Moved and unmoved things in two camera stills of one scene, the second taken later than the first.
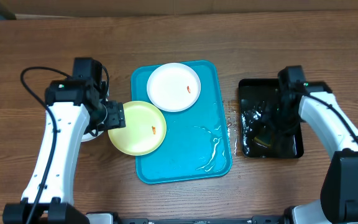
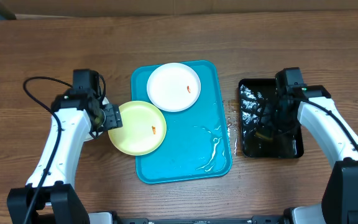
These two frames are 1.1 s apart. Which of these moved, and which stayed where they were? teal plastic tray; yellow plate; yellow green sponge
Moved: yellow green sponge
Stayed: teal plastic tray; yellow plate
